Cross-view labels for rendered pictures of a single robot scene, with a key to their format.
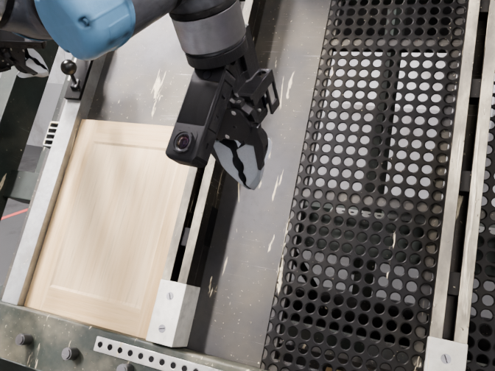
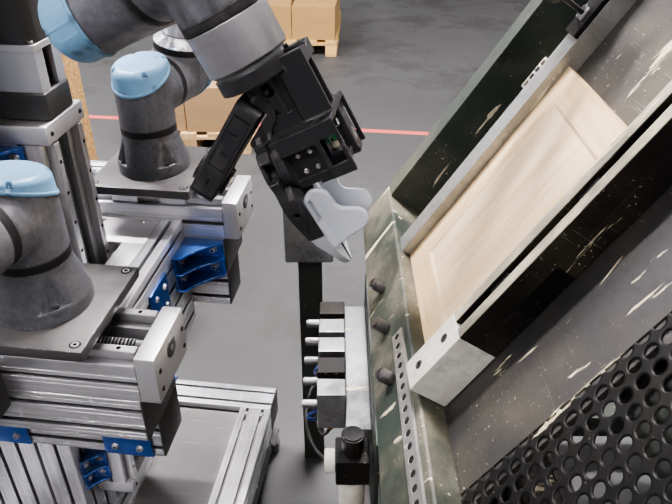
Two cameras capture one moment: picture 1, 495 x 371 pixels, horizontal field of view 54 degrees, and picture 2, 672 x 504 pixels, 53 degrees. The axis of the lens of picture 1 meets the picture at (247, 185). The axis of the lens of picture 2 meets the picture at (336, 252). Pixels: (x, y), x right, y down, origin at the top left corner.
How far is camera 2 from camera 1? 69 cm
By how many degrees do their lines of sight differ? 62
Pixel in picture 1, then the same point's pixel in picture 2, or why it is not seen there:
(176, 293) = (448, 340)
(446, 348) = not seen: outside the picture
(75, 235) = (473, 211)
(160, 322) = (422, 356)
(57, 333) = (393, 300)
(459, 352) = not seen: outside the picture
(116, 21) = (67, 37)
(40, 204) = (472, 157)
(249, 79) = (304, 121)
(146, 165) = (565, 167)
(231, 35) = (216, 66)
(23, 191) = not seen: hidden behind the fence
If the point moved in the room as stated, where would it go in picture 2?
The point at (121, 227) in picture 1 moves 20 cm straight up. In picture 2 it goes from (499, 230) to (516, 120)
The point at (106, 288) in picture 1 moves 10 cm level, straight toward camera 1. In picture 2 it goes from (448, 288) to (410, 310)
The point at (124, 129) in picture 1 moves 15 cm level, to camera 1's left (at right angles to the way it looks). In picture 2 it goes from (584, 103) to (530, 75)
